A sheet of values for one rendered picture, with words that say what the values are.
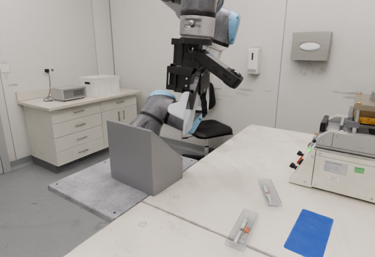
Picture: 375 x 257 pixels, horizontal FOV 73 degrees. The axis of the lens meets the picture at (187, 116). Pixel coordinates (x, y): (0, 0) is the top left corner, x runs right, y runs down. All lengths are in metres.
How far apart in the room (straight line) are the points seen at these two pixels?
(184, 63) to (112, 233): 0.58
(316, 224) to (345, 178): 0.25
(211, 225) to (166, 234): 0.15
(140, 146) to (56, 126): 2.00
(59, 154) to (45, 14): 1.60
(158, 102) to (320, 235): 0.75
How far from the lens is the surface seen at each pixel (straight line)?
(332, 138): 1.11
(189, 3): 0.55
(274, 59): 2.75
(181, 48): 0.57
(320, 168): 1.15
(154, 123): 1.09
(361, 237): 1.01
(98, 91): 3.26
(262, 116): 2.86
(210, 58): 0.55
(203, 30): 0.55
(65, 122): 2.96
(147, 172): 1.01
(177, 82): 0.57
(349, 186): 1.17
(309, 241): 0.92
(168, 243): 0.84
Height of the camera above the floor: 1.31
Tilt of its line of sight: 15 degrees down
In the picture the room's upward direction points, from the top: straight up
